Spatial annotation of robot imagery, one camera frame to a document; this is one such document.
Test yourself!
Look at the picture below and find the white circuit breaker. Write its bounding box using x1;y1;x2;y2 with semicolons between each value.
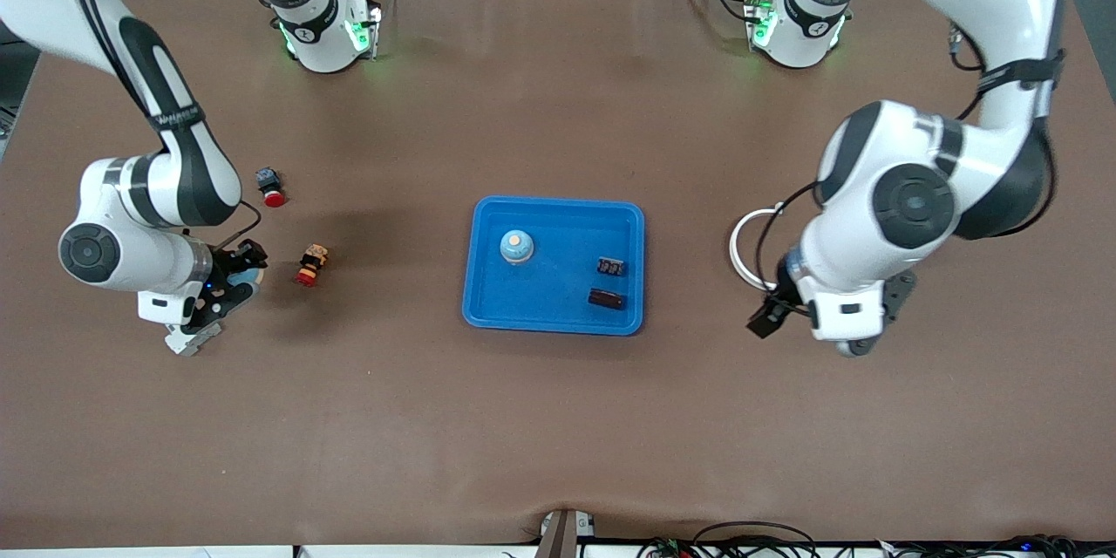
166;323;223;357

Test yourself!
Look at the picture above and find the grey metal bracket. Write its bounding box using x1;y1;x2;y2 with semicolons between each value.
536;509;598;558

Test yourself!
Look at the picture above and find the red button black switch body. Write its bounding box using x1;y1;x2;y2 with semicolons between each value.
255;167;287;208

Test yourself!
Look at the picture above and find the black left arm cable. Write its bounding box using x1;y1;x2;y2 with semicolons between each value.
754;17;990;297

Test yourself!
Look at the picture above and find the red button yellow collar switch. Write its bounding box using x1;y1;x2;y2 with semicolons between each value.
295;244;330;288

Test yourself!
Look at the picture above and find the black cable bundle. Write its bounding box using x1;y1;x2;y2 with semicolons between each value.
636;521;1116;558

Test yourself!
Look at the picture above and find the brown table mat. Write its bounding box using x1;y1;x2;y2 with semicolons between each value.
0;0;1116;550

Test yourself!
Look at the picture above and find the blue plastic tray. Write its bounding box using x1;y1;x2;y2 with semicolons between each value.
461;195;646;337

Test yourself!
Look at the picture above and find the white curved pipe clamp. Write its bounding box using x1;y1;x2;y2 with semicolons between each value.
729;203;786;290

